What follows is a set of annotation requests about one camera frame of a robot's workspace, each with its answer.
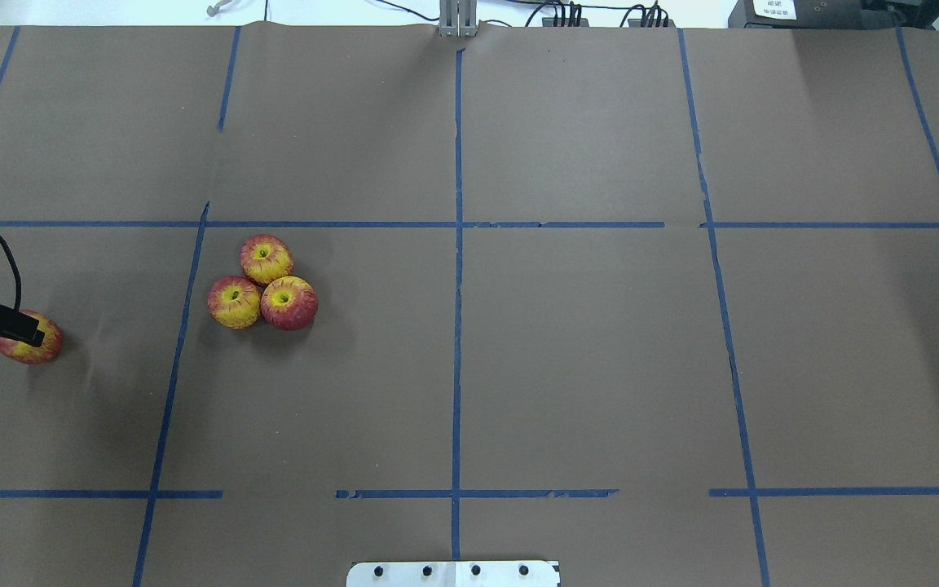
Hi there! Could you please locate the red yellow apple front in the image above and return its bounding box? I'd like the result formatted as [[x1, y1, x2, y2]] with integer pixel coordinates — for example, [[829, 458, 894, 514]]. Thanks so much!
[[260, 276, 318, 331]]

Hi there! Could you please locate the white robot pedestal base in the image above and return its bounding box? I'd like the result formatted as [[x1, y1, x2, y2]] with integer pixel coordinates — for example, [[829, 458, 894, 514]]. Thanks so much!
[[346, 560, 562, 586]]

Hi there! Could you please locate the red yellow lone apple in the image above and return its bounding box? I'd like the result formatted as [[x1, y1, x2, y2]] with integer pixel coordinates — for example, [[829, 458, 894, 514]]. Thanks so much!
[[0, 308, 64, 365]]

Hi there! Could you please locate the red yellow apple back-right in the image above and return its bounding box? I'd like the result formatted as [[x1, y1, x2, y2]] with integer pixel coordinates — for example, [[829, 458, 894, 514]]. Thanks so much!
[[205, 276, 261, 330]]

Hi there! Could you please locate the red yellow apple back-left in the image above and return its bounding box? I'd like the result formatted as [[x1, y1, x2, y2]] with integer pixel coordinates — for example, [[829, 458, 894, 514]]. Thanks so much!
[[240, 234, 294, 289]]

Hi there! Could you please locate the aluminium frame post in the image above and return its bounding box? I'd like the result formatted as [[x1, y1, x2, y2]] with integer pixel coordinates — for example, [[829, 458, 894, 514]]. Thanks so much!
[[437, 0, 479, 38]]

